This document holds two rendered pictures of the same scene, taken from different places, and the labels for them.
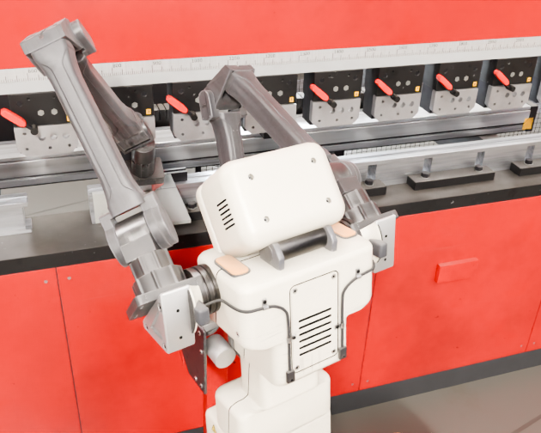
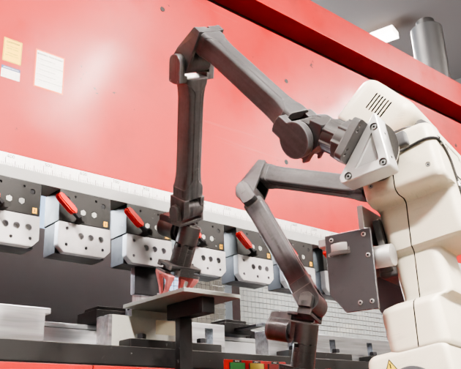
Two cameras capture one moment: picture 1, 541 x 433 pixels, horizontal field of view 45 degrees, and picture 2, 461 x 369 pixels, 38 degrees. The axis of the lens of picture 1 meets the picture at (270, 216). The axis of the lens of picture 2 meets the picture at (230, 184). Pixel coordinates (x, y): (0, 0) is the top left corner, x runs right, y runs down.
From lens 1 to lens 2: 1.45 m
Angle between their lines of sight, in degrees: 55
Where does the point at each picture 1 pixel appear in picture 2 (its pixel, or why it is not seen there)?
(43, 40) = (209, 28)
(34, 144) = (73, 241)
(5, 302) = not seen: outside the picture
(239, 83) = (274, 168)
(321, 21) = (280, 198)
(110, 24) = (144, 155)
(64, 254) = (104, 348)
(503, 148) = not seen: hidden behind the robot
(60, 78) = (226, 45)
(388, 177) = not seen: hidden behind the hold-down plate
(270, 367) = (451, 214)
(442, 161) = (379, 348)
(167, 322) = (383, 137)
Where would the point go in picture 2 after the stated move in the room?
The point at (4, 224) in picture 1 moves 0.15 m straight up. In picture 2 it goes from (23, 331) to (28, 267)
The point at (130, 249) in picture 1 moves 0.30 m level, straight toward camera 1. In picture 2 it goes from (318, 121) to (443, 52)
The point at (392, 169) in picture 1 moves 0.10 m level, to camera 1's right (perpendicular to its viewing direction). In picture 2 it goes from (347, 348) to (372, 348)
